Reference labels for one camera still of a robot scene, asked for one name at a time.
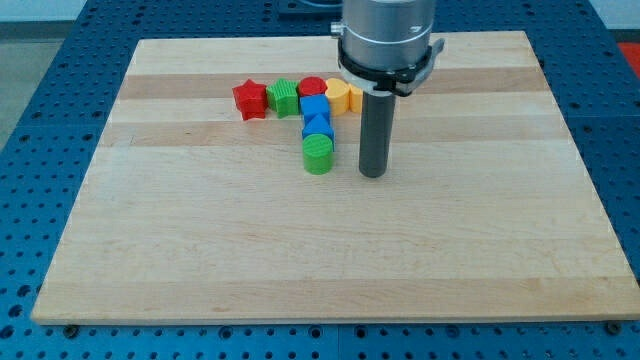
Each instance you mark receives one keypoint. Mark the blue cube block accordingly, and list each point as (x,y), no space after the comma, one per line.
(311,106)

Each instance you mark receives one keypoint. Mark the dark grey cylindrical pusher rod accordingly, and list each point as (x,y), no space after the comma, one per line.
(375,134)

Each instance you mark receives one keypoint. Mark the yellow heart block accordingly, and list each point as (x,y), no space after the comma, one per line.
(338,95)

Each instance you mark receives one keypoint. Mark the wooden board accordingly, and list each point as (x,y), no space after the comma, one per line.
(188,215)

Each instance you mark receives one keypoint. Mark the yellow block behind rod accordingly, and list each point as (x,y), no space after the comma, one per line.
(355,99)

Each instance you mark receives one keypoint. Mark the red cylinder block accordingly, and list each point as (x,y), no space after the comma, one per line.
(310,86)

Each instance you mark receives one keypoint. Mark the blue triangle block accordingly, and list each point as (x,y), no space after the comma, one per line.
(318,127)

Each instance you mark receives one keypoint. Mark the red star block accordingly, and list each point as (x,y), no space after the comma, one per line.
(251,100)

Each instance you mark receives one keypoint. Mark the green cylinder block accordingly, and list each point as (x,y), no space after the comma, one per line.
(317,154)

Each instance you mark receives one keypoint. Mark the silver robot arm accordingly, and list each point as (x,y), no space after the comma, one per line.
(384,49)

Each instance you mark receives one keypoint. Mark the green star block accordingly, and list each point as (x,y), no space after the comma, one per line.
(283,98)

